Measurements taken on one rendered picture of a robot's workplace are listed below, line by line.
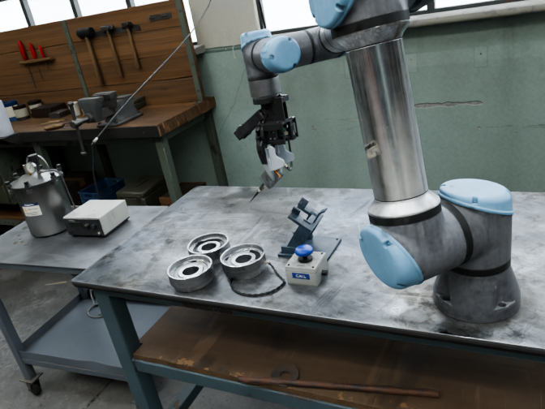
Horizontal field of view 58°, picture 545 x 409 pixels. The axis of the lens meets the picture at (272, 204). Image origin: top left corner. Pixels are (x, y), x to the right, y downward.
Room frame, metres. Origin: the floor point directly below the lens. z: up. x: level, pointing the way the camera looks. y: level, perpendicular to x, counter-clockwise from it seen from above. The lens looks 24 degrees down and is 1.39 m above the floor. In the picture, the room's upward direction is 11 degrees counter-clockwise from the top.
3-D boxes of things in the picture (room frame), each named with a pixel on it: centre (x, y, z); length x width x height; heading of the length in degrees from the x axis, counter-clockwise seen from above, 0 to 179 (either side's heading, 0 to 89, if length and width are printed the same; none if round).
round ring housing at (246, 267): (1.01, 0.09, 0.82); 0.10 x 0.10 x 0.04
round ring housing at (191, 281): (1.00, 0.21, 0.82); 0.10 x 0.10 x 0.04
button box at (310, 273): (0.93, -0.05, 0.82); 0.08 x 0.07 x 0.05; 61
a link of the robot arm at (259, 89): (1.22, -0.04, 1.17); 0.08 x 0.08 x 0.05
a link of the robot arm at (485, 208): (0.75, -0.34, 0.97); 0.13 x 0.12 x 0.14; 110
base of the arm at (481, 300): (0.75, -0.34, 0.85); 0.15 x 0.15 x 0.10
